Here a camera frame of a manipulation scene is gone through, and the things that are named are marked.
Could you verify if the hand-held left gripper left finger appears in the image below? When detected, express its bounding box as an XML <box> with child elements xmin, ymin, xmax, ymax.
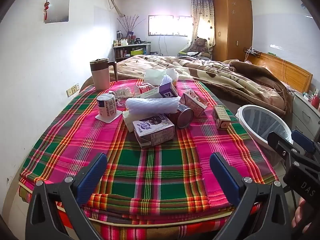
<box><xmin>29</xmin><ymin>152</ymin><xmax>108</xmax><ymax>240</ymax></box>

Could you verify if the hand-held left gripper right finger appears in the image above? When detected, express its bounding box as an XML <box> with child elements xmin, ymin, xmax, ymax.
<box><xmin>209</xmin><ymin>152</ymin><xmax>293</xmax><ymax>240</ymax></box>

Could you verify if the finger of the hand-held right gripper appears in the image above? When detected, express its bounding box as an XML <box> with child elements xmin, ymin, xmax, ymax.
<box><xmin>267</xmin><ymin>131</ymin><xmax>305</xmax><ymax>166</ymax></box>
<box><xmin>291</xmin><ymin>129</ymin><xmax>320</xmax><ymax>161</ymax></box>

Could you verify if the white trash bin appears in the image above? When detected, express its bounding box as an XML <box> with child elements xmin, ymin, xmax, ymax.
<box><xmin>235</xmin><ymin>104</ymin><xmax>293</xmax><ymax>148</ymax></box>

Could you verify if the small green red box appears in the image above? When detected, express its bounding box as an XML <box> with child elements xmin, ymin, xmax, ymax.
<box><xmin>212</xmin><ymin>105</ymin><xmax>231</xmax><ymax>130</ymax></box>

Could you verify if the white cup with blue label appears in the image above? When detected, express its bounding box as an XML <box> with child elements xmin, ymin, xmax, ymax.
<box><xmin>97</xmin><ymin>93</ymin><xmax>117</xmax><ymax>118</ymax></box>

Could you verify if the brown tin can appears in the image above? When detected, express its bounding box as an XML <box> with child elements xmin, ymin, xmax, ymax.
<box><xmin>168</xmin><ymin>104</ymin><xmax>194</xmax><ymax>128</ymax></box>

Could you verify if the purple white milk carton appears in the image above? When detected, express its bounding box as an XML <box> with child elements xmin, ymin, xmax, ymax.
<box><xmin>132</xmin><ymin>114</ymin><xmax>175</xmax><ymax>148</ymax></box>

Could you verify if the pink white carton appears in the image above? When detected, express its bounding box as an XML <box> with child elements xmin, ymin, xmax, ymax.
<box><xmin>179</xmin><ymin>89</ymin><xmax>210</xmax><ymax>117</ymax></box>

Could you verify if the lilac ribbed plastic piece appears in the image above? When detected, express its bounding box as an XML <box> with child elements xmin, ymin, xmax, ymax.
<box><xmin>125</xmin><ymin>96</ymin><xmax>180</xmax><ymax>117</ymax></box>

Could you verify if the clear bottle with red label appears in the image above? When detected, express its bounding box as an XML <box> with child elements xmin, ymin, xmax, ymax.
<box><xmin>110</xmin><ymin>84</ymin><xmax>150</xmax><ymax>107</ymax></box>

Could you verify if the purple white box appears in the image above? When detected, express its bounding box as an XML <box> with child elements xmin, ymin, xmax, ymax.
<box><xmin>140</xmin><ymin>82</ymin><xmax>178</xmax><ymax>99</ymax></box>

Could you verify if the white cloth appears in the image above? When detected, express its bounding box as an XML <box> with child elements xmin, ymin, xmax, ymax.
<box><xmin>160</xmin><ymin>70</ymin><xmax>178</xmax><ymax>85</ymax></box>

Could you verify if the person's right hand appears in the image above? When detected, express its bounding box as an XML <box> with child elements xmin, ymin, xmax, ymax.
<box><xmin>292</xmin><ymin>197</ymin><xmax>309</xmax><ymax>232</ymax></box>

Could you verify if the grey drawer cabinet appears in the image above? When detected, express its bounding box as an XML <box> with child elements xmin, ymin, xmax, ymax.
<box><xmin>291</xmin><ymin>91</ymin><xmax>320</xmax><ymax>140</ymax></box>

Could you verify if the pink green plaid blanket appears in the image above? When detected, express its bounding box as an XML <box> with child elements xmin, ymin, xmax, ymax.
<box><xmin>19</xmin><ymin>79</ymin><xmax>280</xmax><ymax>240</ymax></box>

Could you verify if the white square coaster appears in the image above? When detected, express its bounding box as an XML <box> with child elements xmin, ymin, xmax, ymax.
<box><xmin>95</xmin><ymin>111</ymin><xmax>123</xmax><ymax>123</ymax></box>

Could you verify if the wooden headboard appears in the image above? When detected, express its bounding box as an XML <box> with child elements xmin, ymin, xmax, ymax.
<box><xmin>244</xmin><ymin>51</ymin><xmax>313</xmax><ymax>93</ymax></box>

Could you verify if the brown patterned blanket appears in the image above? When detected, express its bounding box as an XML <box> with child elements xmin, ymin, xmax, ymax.
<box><xmin>116</xmin><ymin>55</ymin><xmax>293</xmax><ymax>117</ymax></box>

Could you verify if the pink tumbler with brown lid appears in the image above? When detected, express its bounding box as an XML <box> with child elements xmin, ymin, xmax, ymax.
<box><xmin>90</xmin><ymin>58</ymin><xmax>118</xmax><ymax>91</ymax></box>

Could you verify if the yellow tissue pack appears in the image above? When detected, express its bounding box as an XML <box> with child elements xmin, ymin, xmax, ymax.
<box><xmin>144</xmin><ymin>69</ymin><xmax>179</xmax><ymax>85</ymax></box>

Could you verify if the wooden wardrobe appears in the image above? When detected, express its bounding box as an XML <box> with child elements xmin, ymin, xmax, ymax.
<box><xmin>213</xmin><ymin>0</ymin><xmax>253</xmax><ymax>62</ymax></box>

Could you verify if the brown teddy bear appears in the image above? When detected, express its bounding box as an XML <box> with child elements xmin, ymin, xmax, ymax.
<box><xmin>187</xmin><ymin>37</ymin><xmax>212</xmax><ymax>58</ymax></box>

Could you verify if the cluttered white shelf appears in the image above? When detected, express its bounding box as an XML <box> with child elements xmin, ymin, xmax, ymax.
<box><xmin>113</xmin><ymin>42</ymin><xmax>152</xmax><ymax>61</ymax></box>

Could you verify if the vase with branches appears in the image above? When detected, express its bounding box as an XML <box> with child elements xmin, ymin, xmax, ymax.
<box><xmin>117</xmin><ymin>15</ymin><xmax>145</xmax><ymax>39</ymax></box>

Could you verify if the patterned curtain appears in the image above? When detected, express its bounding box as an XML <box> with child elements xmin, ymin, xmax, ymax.
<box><xmin>190</xmin><ymin>0</ymin><xmax>215</xmax><ymax>47</ymax></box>

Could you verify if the window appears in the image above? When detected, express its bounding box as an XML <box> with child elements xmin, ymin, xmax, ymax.
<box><xmin>148</xmin><ymin>15</ymin><xmax>194</xmax><ymax>37</ymax></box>

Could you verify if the wrapped air conditioner pipe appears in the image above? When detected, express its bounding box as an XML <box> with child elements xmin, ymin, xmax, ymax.
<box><xmin>105</xmin><ymin>0</ymin><xmax>125</xmax><ymax>17</ymax></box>

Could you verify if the wall socket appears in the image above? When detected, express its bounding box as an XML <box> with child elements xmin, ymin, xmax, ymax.
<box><xmin>66</xmin><ymin>83</ymin><xmax>80</xmax><ymax>97</ymax></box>

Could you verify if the silver wall mirror sheet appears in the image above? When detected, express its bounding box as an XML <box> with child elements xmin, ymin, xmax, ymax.
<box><xmin>44</xmin><ymin>0</ymin><xmax>70</xmax><ymax>24</ymax></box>

